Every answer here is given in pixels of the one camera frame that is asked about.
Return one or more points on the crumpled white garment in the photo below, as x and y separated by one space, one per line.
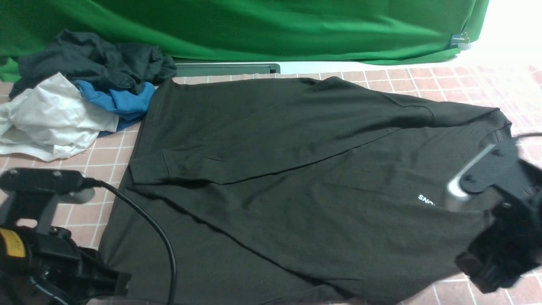
52 121

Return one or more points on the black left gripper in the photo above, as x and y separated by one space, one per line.
51 269

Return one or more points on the dark gray long-sleeve top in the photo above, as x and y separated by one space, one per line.
282 190

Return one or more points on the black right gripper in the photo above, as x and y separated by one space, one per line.
511 245

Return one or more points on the blue binder clip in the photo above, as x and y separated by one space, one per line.
457 40

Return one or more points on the crumpled black garment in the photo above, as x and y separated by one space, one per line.
86 56

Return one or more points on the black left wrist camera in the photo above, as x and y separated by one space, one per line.
34 194

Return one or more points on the crumpled blue garment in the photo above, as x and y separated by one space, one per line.
121 109

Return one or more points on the dark green metal bar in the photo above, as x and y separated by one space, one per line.
212 70

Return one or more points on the green backdrop cloth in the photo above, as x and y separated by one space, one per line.
383 32

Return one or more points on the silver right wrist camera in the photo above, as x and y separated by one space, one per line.
497 167

